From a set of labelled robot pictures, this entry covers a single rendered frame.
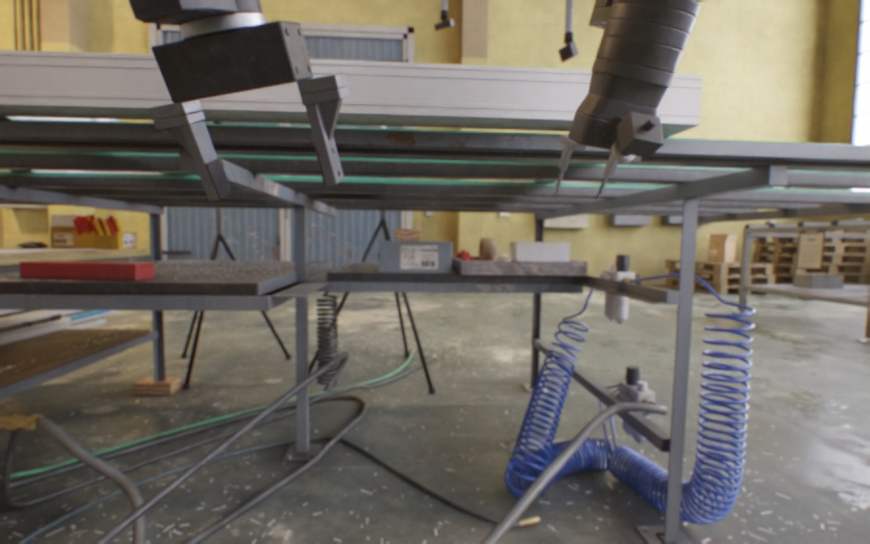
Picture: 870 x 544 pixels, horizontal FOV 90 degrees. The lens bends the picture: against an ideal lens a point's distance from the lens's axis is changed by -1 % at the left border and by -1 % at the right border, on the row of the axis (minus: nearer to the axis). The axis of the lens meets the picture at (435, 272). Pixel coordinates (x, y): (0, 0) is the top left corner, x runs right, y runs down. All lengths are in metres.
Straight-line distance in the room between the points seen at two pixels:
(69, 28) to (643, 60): 8.66
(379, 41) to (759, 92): 6.42
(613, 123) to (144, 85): 0.59
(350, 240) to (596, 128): 6.80
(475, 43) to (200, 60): 7.07
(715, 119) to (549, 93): 8.47
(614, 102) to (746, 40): 9.31
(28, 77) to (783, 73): 9.89
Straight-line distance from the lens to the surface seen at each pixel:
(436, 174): 0.92
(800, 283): 5.40
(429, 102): 0.65
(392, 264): 1.39
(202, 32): 0.48
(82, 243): 2.28
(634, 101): 0.49
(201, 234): 7.83
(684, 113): 0.76
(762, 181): 0.93
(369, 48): 7.74
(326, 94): 0.46
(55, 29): 8.98
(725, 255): 7.72
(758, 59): 9.82
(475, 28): 7.58
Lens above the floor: 0.69
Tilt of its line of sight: 4 degrees down
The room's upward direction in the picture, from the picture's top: 1 degrees clockwise
